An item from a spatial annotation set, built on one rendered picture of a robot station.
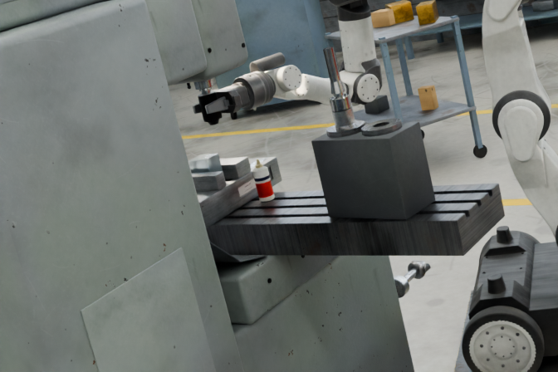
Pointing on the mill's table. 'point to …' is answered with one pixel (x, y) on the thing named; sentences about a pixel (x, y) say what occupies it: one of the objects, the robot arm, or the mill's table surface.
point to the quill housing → (213, 14)
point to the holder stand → (374, 170)
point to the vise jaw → (235, 167)
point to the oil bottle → (263, 183)
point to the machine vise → (229, 190)
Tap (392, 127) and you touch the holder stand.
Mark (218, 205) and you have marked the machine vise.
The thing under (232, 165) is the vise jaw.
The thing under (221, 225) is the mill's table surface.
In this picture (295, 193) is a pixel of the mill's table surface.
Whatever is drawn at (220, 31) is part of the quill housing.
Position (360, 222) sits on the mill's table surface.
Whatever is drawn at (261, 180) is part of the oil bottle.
